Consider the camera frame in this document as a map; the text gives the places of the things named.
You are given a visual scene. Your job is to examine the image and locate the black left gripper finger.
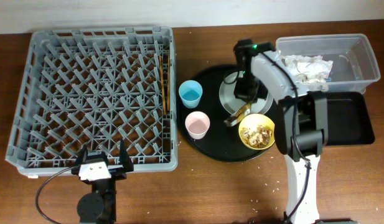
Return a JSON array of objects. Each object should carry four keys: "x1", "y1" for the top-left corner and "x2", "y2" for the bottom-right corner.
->
[
  {"x1": 73, "y1": 144, "x2": 88, "y2": 169},
  {"x1": 119, "y1": 140, "x2": 134, "y2": 172}
]

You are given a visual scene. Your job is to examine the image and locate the white round plate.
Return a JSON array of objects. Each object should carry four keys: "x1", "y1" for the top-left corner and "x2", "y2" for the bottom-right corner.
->
[{"x1": 219, "y1": 72, "x2": 273, "y2": 114}]

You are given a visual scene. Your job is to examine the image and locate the yellow bowl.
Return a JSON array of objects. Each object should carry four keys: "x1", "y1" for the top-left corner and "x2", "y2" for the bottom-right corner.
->
[{"x1": 238, "y1": 114, "x2": 275, "y2": 150}]

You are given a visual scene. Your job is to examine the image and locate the brown food scraps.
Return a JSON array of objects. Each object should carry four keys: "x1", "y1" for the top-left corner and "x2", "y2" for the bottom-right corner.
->
[{"x1": 240, "y1": 124, "x2": 273, "y2": 149}]

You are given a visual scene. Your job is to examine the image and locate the pink plastic cup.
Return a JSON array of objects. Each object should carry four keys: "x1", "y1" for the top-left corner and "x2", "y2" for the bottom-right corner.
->
[{"x1": 185, "y1": 111, "x2": 210, "y2": 140}]

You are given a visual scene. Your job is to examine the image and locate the white napkin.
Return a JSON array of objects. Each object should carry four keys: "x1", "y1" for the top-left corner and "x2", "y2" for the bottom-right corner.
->
[{"x1": 281, "y1": 55, "x2": 333, "y2": 84}]

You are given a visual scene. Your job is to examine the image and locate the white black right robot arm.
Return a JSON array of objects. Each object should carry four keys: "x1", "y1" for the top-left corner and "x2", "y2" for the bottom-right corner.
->
[{"x1": 233, "y1": 39, "x2": 328, "y2": 223}]

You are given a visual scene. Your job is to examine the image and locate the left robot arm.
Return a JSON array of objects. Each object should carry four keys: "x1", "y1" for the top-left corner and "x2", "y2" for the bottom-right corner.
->
[{"x1": 71, "y1": 140, "x2": 134, "y2": 224}]

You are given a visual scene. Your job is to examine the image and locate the grey dishwasher rack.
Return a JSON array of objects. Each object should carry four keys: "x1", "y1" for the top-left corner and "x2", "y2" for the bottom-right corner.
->
[{"x1": 6, "y1": 27, "x2": 178, "y2": 178}]

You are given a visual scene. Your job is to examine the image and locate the round black tray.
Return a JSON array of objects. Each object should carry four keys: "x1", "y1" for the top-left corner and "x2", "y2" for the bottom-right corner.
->
[{"x1": 177, "y1": 64, "x2": 266, "y2": 162}]

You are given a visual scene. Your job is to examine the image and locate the blue plastic cup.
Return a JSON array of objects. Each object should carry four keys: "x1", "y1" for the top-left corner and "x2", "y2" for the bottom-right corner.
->
[{"x1": 179, "y1": 80, "x2": 203, "y2": 108}]

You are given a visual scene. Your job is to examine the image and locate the brown wooden chopstick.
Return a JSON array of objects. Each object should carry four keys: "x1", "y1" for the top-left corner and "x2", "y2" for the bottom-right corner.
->
[
  {"x1": 159, "y1": 56, "x2": 167, "y2": 115},
  {"x1": 167, "y1": 51, "x2": 171, "y2": 113}
]

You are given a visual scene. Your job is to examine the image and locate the rectangular black tray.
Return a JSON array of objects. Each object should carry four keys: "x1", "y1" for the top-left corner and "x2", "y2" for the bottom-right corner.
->
[{"x1": 325, "y1": 91, "x2": 375, "y2": 146}]

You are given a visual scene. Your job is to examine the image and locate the clear plastic bin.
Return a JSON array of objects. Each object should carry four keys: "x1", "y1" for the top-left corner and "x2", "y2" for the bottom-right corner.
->
[{"x1": 276, "y1": 34, "x2": 381, "y2": 93}]

